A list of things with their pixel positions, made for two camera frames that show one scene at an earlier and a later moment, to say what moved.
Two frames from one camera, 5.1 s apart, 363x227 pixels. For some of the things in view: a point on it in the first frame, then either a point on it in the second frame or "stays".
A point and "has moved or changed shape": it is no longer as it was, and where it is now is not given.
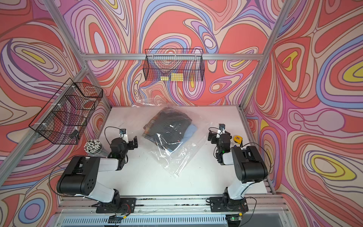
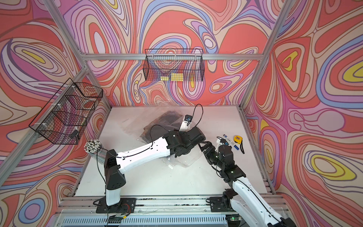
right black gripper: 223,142 → 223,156
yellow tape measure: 237,139 stays
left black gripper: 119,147 → 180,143
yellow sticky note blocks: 175,77 stays
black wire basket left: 63,119 stays
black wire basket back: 180,65 stays
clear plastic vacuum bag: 172,135 has moved or changed shape
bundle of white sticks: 94,147 stays
